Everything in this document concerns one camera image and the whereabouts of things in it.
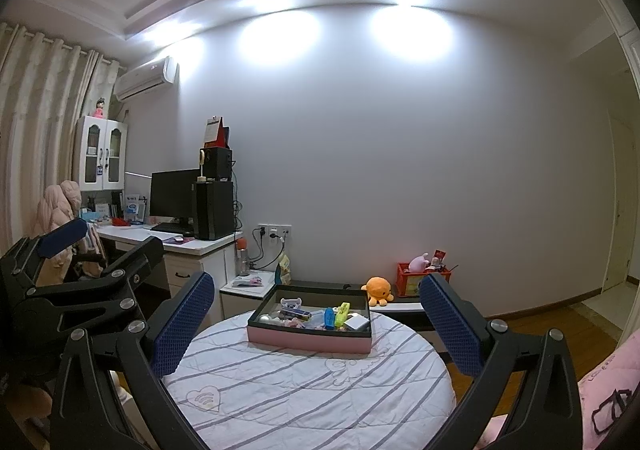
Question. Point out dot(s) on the black monitor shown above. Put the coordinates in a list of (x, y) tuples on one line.
[(172, 195)]

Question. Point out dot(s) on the small blue gold box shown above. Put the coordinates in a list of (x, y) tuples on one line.
[(295, 314)]

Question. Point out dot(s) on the black desk chair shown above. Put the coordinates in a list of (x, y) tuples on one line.
[(92, 262)]

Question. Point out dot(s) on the black keyboard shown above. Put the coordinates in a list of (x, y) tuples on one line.
[(170, 228)]

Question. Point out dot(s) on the clear plastic bag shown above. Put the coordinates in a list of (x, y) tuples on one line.
[(315, 320)]

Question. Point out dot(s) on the pink blanket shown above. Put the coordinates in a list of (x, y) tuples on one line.
[(600, 380)]

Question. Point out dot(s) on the red toy crate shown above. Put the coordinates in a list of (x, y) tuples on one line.
[(410, 285)]

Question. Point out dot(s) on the white charger adapter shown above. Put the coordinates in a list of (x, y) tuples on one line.
[(356, 322)]

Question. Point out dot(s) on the orange plush octopus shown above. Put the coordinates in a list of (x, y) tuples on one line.
[(377, 290)]

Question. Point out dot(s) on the small pink doll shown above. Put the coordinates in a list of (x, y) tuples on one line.
[(100, 109)]

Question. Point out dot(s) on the yellow highlighter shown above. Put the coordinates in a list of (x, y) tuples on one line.
[(342, 312)]

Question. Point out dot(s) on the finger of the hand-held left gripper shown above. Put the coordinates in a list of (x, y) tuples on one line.
[(135, 257), (62, 235)]

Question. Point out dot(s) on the blue white package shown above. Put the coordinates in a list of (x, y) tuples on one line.
[(135, 207)]

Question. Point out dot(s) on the white door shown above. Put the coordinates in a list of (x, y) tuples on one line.
[(622, 210)]

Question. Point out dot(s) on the blue plastic tube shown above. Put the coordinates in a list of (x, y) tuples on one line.
[(328, 317)]

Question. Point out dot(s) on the white nightstand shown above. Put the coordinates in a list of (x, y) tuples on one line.
[(240, 295)]

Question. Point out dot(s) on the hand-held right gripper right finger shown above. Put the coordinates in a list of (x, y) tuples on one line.
[(452, 325)]

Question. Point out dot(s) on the striped white quilt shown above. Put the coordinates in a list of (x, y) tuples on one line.
[(310, 390)]

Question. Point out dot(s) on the pink storage box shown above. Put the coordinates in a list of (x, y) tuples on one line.
[(305, 341)]

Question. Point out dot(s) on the low dark side table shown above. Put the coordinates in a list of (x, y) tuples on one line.
[(400, 312)]

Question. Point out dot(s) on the yellow snack bag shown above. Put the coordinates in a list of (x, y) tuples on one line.
[(282, 270)]

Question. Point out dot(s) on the small white desk fan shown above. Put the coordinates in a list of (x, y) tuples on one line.
[(202, 165)]

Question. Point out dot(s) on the beige curtain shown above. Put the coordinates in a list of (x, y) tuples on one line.
[(40, 105)]

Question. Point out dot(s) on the red desk calendar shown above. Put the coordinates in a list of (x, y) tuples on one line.
[(215, 132)]

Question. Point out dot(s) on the wall outlet strip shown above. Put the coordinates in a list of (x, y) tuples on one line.
[(274, 231)]

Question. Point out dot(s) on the black speaker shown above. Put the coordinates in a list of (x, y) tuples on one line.
[(220, 164)]

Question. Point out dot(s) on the pink puffer jacket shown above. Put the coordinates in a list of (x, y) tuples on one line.
[(57, 205)]

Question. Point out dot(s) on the white air conditioner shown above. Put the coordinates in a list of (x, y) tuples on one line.
[(145, 79)]

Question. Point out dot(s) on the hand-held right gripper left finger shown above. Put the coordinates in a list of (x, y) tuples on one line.
[(182, 325)]

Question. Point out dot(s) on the white desk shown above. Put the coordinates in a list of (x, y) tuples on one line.
[(222, 257)]

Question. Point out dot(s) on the black computer tower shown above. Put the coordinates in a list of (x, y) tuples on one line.
[(215, 210)]

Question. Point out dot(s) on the pink plush toy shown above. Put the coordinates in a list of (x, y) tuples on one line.
[(419, 262)]

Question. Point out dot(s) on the white glass-door cabinet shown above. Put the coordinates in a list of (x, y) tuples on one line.
[(100, 155)]

